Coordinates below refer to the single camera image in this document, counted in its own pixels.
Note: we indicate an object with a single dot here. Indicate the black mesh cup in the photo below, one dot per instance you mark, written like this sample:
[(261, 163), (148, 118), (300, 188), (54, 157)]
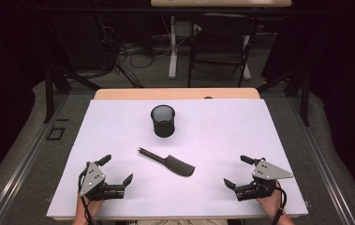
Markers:
[(163, 128)]

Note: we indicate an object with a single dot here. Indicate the wooden table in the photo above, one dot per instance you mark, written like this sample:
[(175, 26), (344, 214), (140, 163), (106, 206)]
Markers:
[(165, 93)]

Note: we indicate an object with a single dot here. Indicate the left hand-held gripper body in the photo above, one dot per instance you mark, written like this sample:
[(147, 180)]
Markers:
[(92, 179)]

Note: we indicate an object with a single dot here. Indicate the person's left hand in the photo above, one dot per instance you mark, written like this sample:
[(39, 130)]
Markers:
[(94, 206)]

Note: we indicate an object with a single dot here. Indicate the black metal stand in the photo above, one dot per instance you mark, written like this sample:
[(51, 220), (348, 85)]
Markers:
[(49, 93), (304, 93)]

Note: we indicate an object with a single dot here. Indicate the white-legged background desk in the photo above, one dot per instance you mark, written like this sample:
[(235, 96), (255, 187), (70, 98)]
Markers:
[(173, 50)]

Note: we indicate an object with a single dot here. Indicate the white table mat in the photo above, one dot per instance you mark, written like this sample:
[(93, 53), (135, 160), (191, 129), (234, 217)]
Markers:
[(215, 140)]

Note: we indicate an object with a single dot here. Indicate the person's right hand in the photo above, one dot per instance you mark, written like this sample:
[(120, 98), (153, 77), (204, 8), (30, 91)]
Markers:
[(269, 204)]

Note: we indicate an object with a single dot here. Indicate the aluminium floor rail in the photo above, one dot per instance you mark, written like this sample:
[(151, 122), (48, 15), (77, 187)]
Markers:
[(318, 162), (25, 162)]

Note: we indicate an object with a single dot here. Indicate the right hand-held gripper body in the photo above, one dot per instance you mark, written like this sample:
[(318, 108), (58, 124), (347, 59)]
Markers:
[(267, 172)]

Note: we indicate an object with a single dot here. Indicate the black folding chair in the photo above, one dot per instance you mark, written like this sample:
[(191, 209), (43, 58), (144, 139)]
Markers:
[(222, 37)]

